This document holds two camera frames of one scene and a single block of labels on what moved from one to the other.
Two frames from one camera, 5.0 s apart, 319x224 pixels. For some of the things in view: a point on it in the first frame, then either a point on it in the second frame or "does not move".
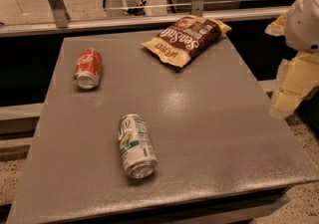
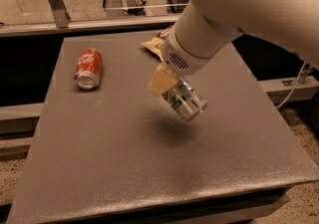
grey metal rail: (123, 25) does not move
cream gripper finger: (296, 78) -> (189, 49)
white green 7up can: (137, 147) -> (185, 100)
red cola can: (88, 69) does not move
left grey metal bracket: (60, 14) does not move
